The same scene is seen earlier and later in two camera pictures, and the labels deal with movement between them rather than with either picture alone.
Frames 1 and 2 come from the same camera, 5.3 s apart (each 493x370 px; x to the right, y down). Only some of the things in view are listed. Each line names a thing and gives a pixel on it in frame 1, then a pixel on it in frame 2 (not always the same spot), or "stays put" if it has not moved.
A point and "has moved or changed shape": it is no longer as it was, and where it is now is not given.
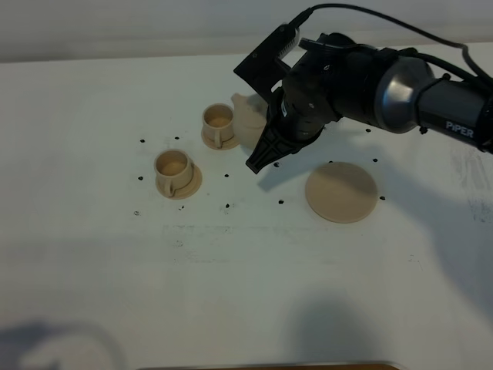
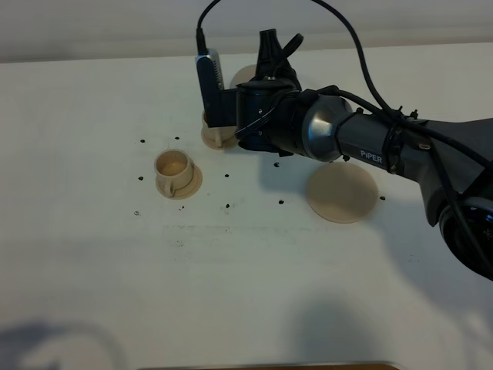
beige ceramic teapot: (250, 117) has moved or changed shape
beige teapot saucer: (340, 193) stays put
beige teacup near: (173, 169) stays put
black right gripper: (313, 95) -> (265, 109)
